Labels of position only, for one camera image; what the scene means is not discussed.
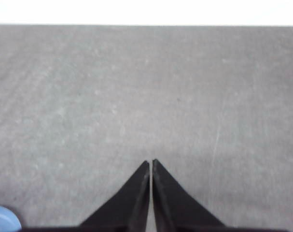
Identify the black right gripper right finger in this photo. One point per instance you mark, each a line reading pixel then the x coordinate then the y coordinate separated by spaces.
pixel 175 210

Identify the blue plastic plate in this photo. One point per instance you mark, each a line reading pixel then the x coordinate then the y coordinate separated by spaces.
pixel 9 222

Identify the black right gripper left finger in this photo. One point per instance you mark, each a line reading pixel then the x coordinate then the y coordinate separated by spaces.
pixel 127 209

